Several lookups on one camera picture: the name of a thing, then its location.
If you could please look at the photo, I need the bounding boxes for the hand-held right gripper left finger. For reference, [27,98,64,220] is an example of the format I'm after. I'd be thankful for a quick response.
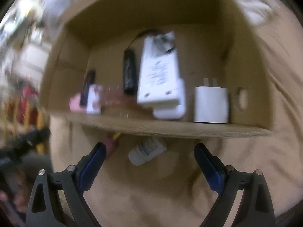
[25,142,107,227]

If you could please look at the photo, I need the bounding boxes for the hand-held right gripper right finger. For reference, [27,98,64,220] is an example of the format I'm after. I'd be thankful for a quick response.
[194,143,276,227]

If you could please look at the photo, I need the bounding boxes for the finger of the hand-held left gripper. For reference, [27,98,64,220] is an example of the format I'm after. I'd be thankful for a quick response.
[20,128,51,150]

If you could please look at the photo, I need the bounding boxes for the white tube with blue label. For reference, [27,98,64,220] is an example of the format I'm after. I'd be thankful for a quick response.
[128,137,167,166]

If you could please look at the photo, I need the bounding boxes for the white charger plug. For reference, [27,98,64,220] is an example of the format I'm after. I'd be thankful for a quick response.
[194,78,230,124]

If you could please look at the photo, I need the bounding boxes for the clear eyeglasses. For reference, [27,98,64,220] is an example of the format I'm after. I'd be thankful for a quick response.
[102,83,133,120]

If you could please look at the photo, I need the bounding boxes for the white earbud case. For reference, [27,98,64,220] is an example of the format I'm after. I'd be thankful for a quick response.
[153,79,186,120]

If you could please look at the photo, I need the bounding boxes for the black lipstick tube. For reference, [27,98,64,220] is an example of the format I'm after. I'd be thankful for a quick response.
[80,70,96,107]

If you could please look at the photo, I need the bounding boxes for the black cylinder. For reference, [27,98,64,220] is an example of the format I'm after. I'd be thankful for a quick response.
[123,50,137,95]

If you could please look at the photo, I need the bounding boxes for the white power adapter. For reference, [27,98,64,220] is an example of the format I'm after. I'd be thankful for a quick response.
[137,31,181,110]

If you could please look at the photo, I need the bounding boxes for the black cable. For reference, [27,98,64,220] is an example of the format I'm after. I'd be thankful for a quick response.
[128,29,164,52]

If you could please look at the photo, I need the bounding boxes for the brown cardboard box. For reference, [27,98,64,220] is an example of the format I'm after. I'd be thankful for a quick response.
[39,0,273,139]

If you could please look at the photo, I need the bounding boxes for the pink yellow-tipped object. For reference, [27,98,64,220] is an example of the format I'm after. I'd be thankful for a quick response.
[105,132,121,158]

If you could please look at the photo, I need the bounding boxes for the small white bottle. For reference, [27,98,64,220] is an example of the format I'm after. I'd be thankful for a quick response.
[86,84,104,115]

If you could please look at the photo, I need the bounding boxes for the beige blanket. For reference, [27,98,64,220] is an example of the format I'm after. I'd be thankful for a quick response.
[48,0,303,227]

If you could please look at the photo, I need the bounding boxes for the white cabinet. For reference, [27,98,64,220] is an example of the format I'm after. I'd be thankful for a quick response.
[16,45,50,76]

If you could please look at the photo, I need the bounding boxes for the white bedding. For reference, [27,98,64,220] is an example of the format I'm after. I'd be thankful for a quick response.
[39,0,105,26]

